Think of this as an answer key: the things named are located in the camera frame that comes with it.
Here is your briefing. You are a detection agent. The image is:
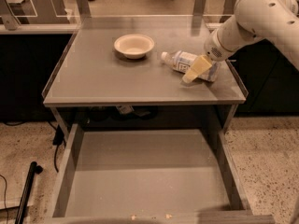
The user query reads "black power cable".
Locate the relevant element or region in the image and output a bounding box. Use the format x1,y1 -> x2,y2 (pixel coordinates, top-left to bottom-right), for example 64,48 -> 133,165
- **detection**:
0,119 -> 67,224

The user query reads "blue label plastic bottle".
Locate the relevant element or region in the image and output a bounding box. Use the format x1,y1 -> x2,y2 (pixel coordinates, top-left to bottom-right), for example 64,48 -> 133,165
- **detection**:
161,50 -> 221,82

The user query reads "grey desk at right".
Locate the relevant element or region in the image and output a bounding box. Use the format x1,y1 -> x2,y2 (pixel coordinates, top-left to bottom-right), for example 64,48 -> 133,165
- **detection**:
220,0 -> 247,24

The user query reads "black pole on floor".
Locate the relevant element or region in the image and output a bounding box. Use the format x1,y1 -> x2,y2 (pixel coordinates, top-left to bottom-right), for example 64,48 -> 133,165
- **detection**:
15,161 -> 43,224

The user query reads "grey cabinet table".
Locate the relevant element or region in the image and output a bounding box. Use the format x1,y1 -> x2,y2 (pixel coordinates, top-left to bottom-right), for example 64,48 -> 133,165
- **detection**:
43,15 -> 247,128

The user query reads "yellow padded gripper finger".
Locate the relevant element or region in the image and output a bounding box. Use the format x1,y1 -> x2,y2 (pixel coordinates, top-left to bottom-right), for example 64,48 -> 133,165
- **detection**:
182,55 -> 212,83

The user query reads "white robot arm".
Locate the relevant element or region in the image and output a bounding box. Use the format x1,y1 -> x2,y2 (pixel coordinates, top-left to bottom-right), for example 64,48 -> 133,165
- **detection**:
182,0 -> 299,83

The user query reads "grey desk at left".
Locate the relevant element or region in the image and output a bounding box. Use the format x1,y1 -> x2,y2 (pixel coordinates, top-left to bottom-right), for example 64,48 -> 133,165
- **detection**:
6,0 -> 69,24

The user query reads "grey desk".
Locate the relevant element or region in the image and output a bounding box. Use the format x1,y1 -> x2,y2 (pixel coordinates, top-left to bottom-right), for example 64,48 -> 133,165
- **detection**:
220,0 -> 247,24
6,0 -> 69,24

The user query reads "cream paper bowl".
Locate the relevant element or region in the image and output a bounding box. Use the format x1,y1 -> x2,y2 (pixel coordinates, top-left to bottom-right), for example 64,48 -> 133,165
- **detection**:
114,34 -> 155,60

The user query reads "grey open top drawer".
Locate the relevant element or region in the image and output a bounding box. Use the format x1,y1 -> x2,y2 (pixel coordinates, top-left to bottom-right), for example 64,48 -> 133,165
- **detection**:
45,125 -> 275,224

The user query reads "clear acrylic barrier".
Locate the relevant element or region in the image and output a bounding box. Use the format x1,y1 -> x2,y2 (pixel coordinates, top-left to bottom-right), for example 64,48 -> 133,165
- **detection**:
0,0 -> 237,31

